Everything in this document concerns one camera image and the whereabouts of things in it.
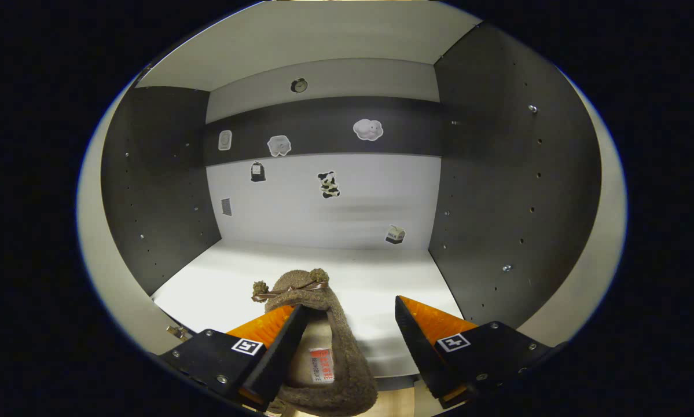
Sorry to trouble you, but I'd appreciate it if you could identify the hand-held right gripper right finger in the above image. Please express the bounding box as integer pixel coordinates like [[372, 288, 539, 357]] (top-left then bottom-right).
[[394, 295, 567, 409]]

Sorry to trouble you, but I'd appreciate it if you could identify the white shoe cabinet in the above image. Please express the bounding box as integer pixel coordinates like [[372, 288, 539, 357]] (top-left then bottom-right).
[[78, 0, 628, 417]]

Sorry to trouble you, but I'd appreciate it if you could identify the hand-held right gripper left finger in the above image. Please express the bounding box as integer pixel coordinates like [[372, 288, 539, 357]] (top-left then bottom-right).
[[159, 304, 311, 412]]

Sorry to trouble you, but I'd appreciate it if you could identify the brown fuzzy shoe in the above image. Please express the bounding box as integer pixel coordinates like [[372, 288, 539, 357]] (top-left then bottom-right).
[[252, 268, 379, 417]]

